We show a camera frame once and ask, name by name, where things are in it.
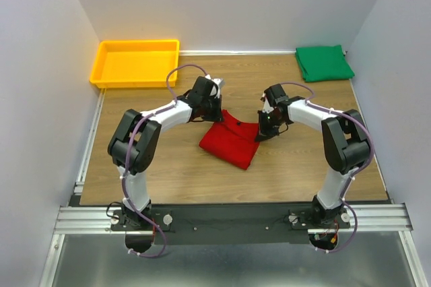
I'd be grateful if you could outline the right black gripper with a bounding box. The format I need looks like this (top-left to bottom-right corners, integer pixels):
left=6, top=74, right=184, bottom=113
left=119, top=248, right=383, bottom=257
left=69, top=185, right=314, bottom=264
left=255, top=110, right=285, bottom=144

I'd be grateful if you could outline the red t shirt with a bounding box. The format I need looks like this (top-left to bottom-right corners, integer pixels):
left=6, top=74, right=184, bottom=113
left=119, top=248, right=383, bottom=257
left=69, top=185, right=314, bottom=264
left=199, top=109, right=259, bottom=170

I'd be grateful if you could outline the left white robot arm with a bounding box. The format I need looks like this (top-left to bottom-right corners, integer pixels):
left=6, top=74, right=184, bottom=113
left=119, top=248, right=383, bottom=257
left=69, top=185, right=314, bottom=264
left=108, top=75, right=224, bottom=230

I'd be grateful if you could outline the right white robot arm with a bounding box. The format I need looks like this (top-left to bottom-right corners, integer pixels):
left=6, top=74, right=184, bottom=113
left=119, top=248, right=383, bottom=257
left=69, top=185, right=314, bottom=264
left=255, top=84, right=374, bottom=228

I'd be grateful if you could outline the yellow plastic tray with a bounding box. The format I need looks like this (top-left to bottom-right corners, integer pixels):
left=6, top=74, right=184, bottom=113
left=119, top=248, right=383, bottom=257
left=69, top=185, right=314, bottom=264
left=90, top=39, right=180, bottom=89

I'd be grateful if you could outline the folded green t shirt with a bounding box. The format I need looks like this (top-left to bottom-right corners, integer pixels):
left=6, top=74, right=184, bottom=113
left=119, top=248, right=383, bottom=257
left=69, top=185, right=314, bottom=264
left=295, top=45, right=355, bottom=83

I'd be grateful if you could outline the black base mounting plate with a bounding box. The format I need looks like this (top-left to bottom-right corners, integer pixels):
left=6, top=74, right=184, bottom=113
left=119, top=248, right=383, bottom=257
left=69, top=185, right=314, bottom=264
left=106, top=202, right=352, bottom=255

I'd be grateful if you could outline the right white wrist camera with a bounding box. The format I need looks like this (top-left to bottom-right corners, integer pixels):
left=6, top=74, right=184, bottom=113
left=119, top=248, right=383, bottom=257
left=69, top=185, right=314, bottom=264
left=261, top=93, right=273, bottom=113

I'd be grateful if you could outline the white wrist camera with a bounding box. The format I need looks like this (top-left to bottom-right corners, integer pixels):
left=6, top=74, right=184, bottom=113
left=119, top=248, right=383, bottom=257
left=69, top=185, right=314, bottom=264
left=261, top=93, right=273, bottom=113
left=205, top=75, right=225, bottom=98

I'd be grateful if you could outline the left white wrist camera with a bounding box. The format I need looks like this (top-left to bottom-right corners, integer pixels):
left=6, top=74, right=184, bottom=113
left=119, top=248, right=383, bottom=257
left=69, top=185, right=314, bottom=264
left=205, top=75, right=225, bottom=98

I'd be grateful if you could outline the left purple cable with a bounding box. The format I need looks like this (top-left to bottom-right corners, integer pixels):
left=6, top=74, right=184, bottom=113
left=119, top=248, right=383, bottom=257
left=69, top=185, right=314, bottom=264
left=119, top=64, right=211, bottom=258

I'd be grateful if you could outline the purple cable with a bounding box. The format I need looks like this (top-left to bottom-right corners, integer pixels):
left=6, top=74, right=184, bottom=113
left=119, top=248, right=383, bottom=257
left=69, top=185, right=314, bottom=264
left=119, top=64, right=211, bottom=258
left=275, top=82, right=373, bottom=254

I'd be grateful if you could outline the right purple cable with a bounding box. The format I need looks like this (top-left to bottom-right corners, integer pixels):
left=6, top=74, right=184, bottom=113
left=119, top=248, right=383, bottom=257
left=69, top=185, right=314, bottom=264
left=275, top=82, right=373, bottom=254

